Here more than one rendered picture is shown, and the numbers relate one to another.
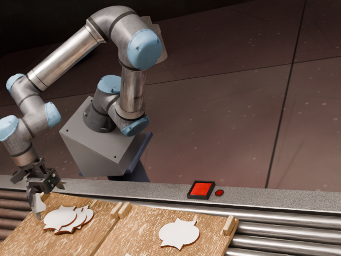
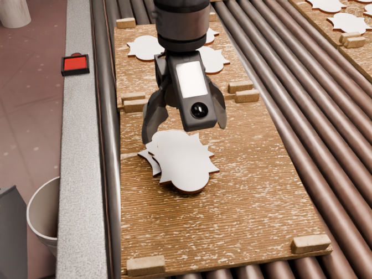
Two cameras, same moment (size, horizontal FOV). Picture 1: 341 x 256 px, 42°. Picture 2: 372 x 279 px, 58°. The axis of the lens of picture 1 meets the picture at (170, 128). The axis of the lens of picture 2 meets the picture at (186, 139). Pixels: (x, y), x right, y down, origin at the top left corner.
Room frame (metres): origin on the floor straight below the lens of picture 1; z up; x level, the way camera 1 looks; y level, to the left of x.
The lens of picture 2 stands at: (1.61, 0.76, 1.46)
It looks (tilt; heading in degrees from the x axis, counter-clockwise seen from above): 46 degrees down; 221
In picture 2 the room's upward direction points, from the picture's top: straight up
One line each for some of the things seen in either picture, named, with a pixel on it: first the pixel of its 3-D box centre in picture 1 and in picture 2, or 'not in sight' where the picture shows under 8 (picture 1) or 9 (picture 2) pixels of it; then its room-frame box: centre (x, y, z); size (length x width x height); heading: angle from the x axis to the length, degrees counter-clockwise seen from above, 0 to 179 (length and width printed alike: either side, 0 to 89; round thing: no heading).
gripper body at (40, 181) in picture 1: (38, 174); (181, 64); (1.27, 0.46, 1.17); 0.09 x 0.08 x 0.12; 56
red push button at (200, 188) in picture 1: (201, 190); (75, 65); (1.18, -0.02, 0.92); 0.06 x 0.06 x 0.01; 53
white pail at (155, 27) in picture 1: (151, 44); not in sight; (4.84, -0.15, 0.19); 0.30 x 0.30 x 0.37
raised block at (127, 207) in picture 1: (125, 210); (133, 98); (1.20, 0.25, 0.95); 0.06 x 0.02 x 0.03; 140
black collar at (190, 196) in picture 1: (201, 190); (75, 65); (1.18, -0.02, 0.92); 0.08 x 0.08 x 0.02; 53
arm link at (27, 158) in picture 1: (25, 154); (180, 17); (1.27, 0.46, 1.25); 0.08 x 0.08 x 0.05
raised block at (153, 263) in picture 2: (43, 196); (146, 265); (1.48, 0.56, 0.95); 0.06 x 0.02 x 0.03; 139
